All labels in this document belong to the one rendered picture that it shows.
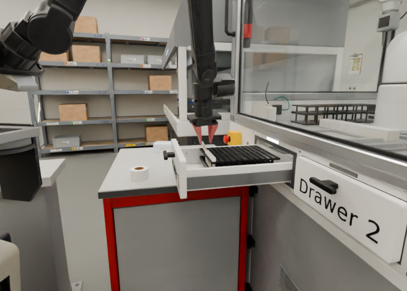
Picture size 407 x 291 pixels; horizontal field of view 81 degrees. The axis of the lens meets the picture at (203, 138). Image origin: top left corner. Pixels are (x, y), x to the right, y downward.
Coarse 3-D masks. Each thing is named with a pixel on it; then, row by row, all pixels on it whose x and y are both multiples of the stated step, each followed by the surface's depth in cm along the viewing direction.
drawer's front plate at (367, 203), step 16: (304, 160) 62; (304, 176) 63; (320, 176) 56; (336, 176) 51; (320, 192) 57; (352, 192) 47; (368, 192) 44; (320, 208) 57; (336, 208) 52; (352, 208) 48; (368, 208) 44; (384, 208) 41; (400, 208) 38; (336, 224) 52; (352, 224) 48; (368, 224) 44; (384, 224) 41; (400, 224) 39; (368, 240) 44; (384, 240) 41; (400, 240) 39; (384, 256) 41; (400, 256) 40
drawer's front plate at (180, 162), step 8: (176, 144) 80; (176, 152) 70; (176, 160) 70; (184, 160) 62; (176, 168) 72; (184, 168) 62; (176, 176) 73; (184, 176) 63; (184, 184) 63; (184, 192) 64
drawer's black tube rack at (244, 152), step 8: (216, 152) 80; (224, 152) 80; (232, 152) 82; (240, 152) 80; (248, 152) 80; (256, 152) 81; (264, 152) 80; (216, 160) 71; (224, 160) 72; (232, 160) 72; (240, 160) 71; (248, 160) 72; (256, 160) 73; (264, 160) 73; (272, 160) 75
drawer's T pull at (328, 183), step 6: (312, 180) 54; (318, 180) 53; (324, 180) 53; (330, 180) 53; (318, 186) 52; (324, 186) 50; (330, 186) 49; (336, 186) 51; (330, 192) 48; (336, 192) 48
